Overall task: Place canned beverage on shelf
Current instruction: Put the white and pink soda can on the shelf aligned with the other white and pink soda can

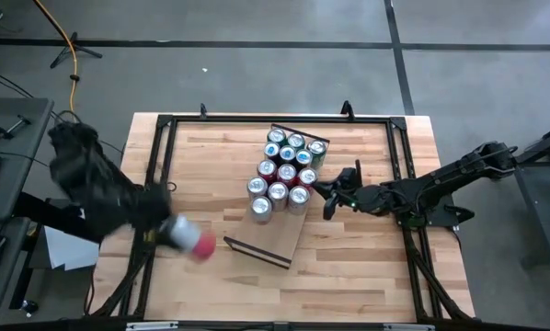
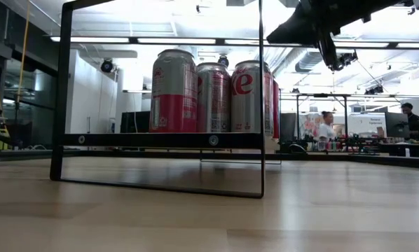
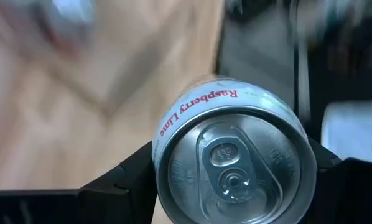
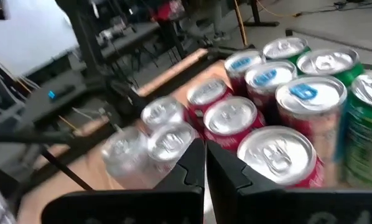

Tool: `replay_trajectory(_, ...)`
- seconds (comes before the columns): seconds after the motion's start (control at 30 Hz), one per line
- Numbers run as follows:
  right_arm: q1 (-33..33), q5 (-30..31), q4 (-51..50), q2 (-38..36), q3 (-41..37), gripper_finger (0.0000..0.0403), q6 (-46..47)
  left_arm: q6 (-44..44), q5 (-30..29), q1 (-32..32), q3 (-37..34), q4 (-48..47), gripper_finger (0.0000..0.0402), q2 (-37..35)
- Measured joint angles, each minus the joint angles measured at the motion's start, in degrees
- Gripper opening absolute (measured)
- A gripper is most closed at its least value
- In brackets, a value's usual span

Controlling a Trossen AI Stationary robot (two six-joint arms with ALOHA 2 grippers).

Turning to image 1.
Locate grey side table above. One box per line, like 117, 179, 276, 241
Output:
0, 97, 55, 224

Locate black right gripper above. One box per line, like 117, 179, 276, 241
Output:
312, 159, 390, 221

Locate plain silver soda can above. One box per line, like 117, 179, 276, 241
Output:
249, 195, 274, 225

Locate black clamp tool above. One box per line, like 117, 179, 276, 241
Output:
0, 114, 32, 143

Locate silver can with red lettering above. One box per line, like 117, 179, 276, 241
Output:
287, 185, 312, 216

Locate white paper sheets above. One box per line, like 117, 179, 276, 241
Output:
42, 223, 102, 272

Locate black table frame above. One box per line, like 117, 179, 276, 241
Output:
86, 112, 476, 323

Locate yellow extension cord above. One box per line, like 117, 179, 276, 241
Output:
31, 0, 79, 114

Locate black tripod stand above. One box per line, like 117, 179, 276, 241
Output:
49, 30, 104, 70

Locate silver can with red circle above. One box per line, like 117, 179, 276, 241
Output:
246, 176, 269, 200

